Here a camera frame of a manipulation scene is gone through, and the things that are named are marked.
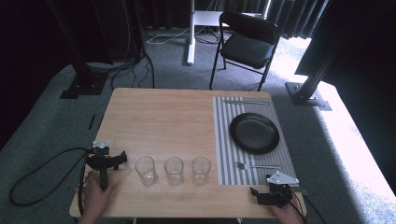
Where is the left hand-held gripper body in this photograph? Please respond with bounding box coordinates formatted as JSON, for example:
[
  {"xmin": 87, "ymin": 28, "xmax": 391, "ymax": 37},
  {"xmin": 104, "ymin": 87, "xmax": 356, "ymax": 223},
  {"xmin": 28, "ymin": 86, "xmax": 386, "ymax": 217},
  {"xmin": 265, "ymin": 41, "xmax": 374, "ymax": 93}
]
[{"xmin": 85, "ymin": 140, "xmax": 120, "ymax": 191}]

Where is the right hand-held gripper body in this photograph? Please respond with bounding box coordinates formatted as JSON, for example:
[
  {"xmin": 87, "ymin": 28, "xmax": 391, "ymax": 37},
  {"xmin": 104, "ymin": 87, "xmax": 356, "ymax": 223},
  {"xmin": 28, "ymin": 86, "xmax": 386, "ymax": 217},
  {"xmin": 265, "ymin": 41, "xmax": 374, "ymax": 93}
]
[{"xmin": 262, "ymin": 171, "xmax": 300, "ymax": 209}]

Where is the person's right hand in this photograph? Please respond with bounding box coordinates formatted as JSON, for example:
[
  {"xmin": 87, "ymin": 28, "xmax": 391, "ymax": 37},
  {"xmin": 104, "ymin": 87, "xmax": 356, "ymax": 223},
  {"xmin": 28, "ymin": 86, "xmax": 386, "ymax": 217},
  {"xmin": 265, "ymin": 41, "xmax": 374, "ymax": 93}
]
[{"xmin": 270, "ymin": 196, "xmax": 304, "ymax": 224}]

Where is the person's left hand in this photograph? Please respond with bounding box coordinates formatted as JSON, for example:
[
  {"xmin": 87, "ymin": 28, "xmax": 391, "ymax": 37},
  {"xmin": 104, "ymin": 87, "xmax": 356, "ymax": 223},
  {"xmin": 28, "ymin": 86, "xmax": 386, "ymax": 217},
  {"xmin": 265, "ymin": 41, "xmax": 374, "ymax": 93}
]
[{"xmin": 81, "ymin": 173, "xmax": 119, "ymax": 222}]

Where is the silver fork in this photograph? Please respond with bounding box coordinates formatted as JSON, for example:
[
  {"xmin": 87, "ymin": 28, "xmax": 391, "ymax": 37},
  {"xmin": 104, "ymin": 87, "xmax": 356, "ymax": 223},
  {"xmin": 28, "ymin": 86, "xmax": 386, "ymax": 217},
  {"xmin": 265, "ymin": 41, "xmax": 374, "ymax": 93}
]
[{"xmin": 235, "ymin": 161, "xmax": 283, "ymax": 171}]

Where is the clear drinking glass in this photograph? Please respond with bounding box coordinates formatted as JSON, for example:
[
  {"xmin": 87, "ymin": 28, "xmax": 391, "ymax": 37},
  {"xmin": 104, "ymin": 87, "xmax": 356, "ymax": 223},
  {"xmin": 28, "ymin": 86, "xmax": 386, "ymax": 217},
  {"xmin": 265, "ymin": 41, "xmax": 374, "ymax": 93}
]
[
  {"xmin": 191, "ymin": 156, "xmax": 212, "ymax": 188},
  {"xmin": 134, "ymin": 155, "xmax": 159, "ymax": 188},
  {"xmin": 163, "ymin": 156, "xmax": 185, "ymax": 188}
]

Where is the grey striped placemat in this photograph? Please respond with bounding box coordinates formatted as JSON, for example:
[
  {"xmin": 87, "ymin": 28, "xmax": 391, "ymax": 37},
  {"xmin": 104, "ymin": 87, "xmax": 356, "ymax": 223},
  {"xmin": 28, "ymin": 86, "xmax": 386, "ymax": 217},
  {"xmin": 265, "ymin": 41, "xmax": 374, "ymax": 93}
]
[{"xmin": 212, "ymin": 95, "xmax": 299, "ymax": 187}]

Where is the black plate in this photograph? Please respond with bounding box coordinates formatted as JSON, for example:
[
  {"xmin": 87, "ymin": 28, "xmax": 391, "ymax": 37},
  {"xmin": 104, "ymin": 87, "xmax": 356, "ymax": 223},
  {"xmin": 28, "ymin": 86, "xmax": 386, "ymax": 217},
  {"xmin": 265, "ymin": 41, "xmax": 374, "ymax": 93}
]
[{"xmin": 229, "ymin": 112, "xmax": 281, "ymax": 156}]

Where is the silver table knife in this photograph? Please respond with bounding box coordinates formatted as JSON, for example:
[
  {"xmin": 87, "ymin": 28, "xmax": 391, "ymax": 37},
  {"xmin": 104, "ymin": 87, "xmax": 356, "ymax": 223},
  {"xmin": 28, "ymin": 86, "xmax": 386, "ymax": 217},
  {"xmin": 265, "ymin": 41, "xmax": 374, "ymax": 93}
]
[{"xmin": 222, "ymin": 99, "xmax": 271, "ymax": 106}]

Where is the black metal stand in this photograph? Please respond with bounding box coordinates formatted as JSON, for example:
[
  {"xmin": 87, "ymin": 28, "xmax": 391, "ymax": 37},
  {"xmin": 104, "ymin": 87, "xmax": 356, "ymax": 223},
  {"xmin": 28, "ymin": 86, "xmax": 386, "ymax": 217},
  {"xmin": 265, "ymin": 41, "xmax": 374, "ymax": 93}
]
[
  {"xmin": 285, "ymin": 18, "xmax": 353, "ymax": 112},
  {"xmin": 46, "ymin": 0, "xmax": 110, "ymax": 100}
]

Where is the white desk leg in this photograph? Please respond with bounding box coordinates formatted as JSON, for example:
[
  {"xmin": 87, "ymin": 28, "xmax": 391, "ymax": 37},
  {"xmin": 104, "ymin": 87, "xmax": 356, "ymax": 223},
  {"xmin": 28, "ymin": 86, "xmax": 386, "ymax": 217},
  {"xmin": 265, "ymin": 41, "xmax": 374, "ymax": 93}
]
[{"xmin": 186, "ymin": 0, "xmax": 269, "ymax": 66}]

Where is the black folding chair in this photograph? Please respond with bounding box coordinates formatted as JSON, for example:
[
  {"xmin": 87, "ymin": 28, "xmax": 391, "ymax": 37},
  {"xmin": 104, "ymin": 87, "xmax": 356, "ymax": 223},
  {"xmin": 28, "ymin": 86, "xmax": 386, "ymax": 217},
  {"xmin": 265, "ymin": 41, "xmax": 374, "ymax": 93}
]
[{"xmin": 208, "ymin": 11, "xmax": 281, "ymax": 92}]

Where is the dark curtain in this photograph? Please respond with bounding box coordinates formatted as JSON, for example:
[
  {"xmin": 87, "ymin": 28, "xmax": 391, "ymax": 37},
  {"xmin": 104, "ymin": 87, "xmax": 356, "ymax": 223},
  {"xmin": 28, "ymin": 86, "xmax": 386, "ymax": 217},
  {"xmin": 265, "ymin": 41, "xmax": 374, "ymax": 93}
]
[{"xmin": 136, "ymin": 0, "xmax": 331, "ymax": 40}]

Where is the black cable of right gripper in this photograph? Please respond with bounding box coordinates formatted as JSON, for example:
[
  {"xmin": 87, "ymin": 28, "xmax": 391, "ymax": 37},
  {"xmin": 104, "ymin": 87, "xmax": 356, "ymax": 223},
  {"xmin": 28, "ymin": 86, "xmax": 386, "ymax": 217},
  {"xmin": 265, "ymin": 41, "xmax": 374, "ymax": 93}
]
[{"xmin": 289, "ymin": 188, "xmax": 327, "ymax": 224}]

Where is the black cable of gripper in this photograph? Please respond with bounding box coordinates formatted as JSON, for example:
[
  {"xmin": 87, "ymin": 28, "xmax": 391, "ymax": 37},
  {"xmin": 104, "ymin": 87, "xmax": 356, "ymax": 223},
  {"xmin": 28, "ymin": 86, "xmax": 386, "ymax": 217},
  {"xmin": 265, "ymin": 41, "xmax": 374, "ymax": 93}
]
[
  {"xmin": 289, "ymin": 188, "xmax": 327, "ymax": 224},
  {"xmin": 8, "ymin": 147, "xmax": 94, "ymax": 217}
]

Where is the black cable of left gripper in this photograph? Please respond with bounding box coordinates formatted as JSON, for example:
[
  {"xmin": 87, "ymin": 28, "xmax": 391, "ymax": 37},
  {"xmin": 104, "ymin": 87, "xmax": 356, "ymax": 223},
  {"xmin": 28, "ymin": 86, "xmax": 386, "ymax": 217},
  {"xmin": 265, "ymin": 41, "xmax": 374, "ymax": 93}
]
[{"xmin": 8, "ymin": 147, "xmax": 94, "ymax": 217}]

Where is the bundle of black floor cables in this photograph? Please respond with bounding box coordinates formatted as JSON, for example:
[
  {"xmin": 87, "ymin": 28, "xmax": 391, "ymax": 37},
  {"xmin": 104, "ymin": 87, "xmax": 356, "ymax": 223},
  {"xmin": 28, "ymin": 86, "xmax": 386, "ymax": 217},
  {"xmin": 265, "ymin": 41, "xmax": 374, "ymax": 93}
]
[{"xmin": 87, "ymin": 0, "xmax": 157, "ymax": 91}]

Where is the white floor cable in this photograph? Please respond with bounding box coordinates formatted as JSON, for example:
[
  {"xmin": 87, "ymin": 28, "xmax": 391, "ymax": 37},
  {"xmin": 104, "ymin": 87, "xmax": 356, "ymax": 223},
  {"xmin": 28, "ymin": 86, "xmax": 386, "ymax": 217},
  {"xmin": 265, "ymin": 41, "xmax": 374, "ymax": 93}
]
[{"xmin": 145, "ymin": 26, "xmax": 216, "ymax": 46}]

